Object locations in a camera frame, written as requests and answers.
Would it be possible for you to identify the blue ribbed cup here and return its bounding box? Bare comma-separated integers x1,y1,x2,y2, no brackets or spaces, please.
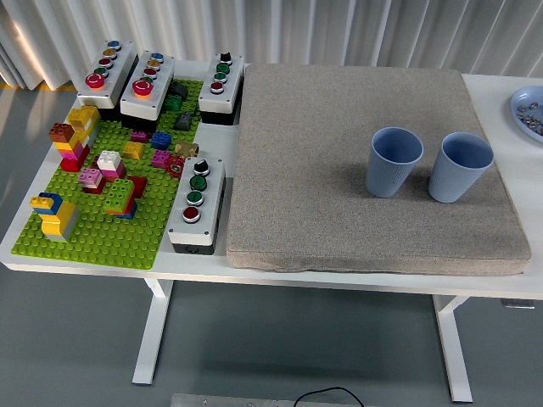
427,131,495,204
366,126,425,199

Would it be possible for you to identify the four-button control box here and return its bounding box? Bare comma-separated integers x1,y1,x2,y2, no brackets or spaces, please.
198,53,246,126
167,156,227,256

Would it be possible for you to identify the red toy block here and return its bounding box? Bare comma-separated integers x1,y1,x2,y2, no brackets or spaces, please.
126,176,148,200

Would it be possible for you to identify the dark green toy block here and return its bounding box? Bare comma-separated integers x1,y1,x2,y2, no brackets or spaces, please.
163,93,186,114

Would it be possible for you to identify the dark grey curved block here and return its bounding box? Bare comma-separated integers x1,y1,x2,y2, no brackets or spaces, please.
167,80,190,102

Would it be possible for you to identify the yellow toy block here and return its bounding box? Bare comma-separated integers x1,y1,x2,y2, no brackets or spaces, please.
122,141,146,161

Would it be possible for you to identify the green orange blue block stack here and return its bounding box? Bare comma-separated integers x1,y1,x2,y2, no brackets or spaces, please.
103,177,139,220

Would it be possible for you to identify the five-button control box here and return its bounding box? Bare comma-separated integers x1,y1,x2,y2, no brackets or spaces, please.
76,40,140,122
120,50,176,131

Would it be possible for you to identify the green studded baseplate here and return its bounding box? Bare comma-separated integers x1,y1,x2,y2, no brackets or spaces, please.
10,78,204,272

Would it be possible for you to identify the white table leg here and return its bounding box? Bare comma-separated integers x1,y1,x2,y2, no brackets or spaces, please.
432,294,474,404
132,278,175,386

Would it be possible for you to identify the pink white red block stack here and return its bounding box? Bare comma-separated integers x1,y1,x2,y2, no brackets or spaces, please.
77,167,107,195

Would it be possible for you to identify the white pleated curtain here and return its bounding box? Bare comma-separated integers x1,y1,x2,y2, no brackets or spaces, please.
0,0,543,92

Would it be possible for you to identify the grey metal plate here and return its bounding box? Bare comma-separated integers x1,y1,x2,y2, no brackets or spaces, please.
170,393,383,407

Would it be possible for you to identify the brown yellow red block tower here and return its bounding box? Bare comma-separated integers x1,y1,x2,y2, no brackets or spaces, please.
48,121,92,173

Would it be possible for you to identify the yellow white block stack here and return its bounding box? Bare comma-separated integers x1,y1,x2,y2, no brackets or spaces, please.
66,104,102,148

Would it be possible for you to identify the blue yellow grey block stack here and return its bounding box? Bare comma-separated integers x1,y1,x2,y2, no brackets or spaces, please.
29,192,81,243

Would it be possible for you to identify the blue plate with nuts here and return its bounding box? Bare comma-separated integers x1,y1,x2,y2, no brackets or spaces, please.
510,86,543,143

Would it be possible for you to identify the black cable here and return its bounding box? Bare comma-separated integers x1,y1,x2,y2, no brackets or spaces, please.
294,386,366,407

